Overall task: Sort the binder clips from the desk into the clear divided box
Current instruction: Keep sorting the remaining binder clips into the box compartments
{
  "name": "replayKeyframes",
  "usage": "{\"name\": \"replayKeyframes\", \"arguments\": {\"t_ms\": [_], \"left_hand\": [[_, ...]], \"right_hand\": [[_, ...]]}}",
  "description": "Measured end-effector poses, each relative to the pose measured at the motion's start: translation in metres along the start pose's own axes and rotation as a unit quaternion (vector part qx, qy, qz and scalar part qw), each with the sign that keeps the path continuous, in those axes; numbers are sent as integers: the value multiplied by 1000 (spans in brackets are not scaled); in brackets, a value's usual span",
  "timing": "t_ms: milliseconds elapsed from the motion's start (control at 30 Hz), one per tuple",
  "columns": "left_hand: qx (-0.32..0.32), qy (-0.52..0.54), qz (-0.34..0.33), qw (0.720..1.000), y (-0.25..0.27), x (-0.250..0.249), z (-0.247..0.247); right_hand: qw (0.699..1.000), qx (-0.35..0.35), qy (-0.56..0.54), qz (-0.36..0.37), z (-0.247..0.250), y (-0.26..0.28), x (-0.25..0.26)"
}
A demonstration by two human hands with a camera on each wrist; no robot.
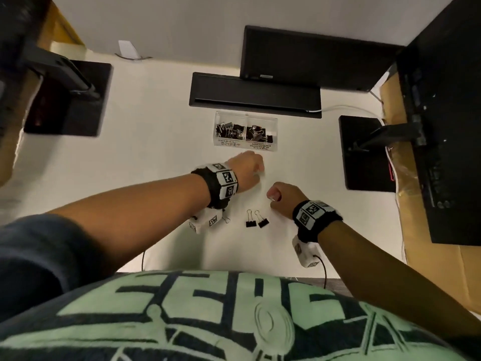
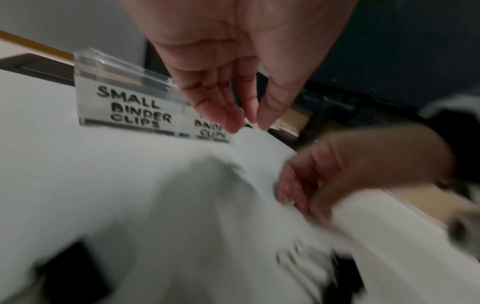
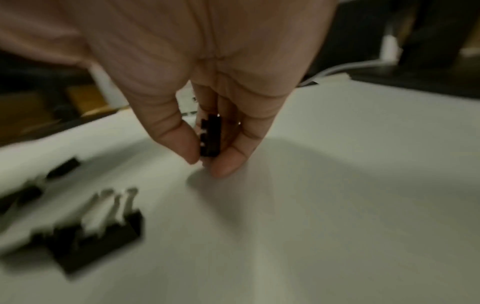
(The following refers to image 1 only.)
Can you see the white paper card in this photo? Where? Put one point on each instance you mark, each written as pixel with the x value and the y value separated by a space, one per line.
pixel 127 49

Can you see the brown cardboard sheet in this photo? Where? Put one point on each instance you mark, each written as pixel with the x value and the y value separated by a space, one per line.
pixel 436 266

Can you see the dark t-shirt green print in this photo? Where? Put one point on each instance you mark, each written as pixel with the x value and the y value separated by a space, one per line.
pixel 210 315

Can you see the clear two-compartment plastic box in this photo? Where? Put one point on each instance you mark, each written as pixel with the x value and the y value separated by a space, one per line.
pixel 246 144

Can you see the person's right fingers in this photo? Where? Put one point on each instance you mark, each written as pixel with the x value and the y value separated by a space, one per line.
pixel 273 193

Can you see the black flat monitor base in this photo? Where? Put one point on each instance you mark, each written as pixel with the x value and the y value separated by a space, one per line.
pixel 255 93

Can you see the pile of medium binder clips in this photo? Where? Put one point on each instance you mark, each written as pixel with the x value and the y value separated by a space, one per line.
pixel 259 134

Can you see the black square stand base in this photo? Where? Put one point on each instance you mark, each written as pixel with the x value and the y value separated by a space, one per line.
pixel 75 108
pixel 366 169

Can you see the person's right hand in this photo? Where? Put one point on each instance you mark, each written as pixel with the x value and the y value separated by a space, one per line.
pixel 287 199

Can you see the person's right forearm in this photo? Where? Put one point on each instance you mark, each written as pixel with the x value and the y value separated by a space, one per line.
pixel 383 276

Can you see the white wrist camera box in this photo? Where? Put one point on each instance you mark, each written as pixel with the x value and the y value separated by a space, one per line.
pixel 305 253
pixel 206 221

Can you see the person's left fingers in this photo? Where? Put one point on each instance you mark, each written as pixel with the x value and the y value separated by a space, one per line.
pixel 259 167

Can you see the black monitor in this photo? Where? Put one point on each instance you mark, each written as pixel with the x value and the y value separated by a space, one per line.
pixel 451 120
pixel 18 52
pixel 319 58

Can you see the person's left forearm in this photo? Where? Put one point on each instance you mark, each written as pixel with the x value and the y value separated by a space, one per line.
pixel 142 214

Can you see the pile of small binder clips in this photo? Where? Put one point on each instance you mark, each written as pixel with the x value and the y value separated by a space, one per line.
pixel 229 130

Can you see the person's left hand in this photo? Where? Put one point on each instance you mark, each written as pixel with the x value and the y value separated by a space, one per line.
pixel 246 171

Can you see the black wristband with white markers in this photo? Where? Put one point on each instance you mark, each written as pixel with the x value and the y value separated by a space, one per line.
pixel 220 182
pixel 313 218

